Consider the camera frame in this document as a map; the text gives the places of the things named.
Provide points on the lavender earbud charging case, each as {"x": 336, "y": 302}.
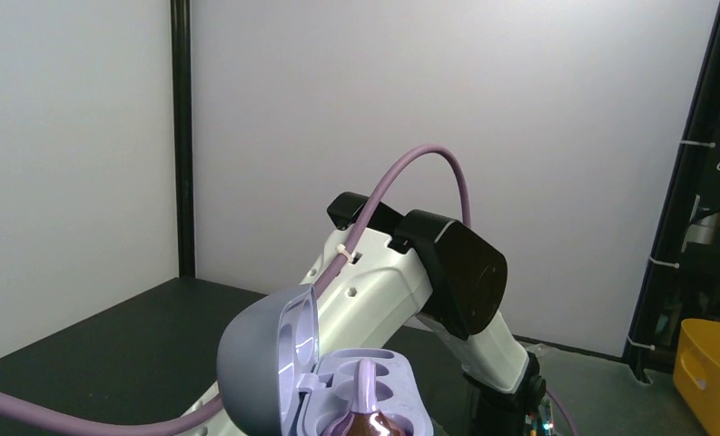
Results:
{"x": 273, "y": 381}

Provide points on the purple earbud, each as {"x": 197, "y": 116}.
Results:
{"x": 364, "y": 416}

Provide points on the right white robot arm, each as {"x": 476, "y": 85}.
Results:
{"x": 433, "y": 268}

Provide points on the yellow plastic bin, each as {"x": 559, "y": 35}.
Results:
{"x": 696, "y": 374}

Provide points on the rear black enclosure post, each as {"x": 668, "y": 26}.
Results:
{"x": 182, "y": 134}

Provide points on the black enclosure corner post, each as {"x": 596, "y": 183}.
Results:
{"x": 682, "y": 279}

